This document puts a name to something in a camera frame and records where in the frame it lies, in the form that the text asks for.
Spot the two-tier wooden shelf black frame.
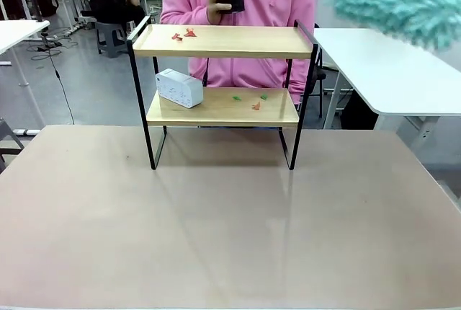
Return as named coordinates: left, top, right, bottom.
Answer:
left=125, top=15, right=320, bottom=171

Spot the grey plastic stool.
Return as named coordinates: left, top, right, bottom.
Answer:
left=94, top=20, right=136, bottom=59

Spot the teal chenille duster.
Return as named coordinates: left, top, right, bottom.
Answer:
left=326, top=0, right=461, bottom=51

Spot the white power strip box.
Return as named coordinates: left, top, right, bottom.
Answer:
left=155, top=68, right=205, bottom=110

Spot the white desk with metal legs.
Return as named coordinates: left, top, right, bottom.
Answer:
left=0, top=19, right=50, bottom=128

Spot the black floor cable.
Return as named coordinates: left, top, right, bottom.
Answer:
left=42, top=34, right=76, bottom=125

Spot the black backpack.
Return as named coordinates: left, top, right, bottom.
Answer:
left=35, top=0, right=60, bottom=17

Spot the grey chair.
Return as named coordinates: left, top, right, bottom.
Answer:
left=0, top=118, right=25, bottom=174

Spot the white table with rounded corner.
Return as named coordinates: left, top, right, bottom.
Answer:
left=312, top=27, right=461, bottom=152

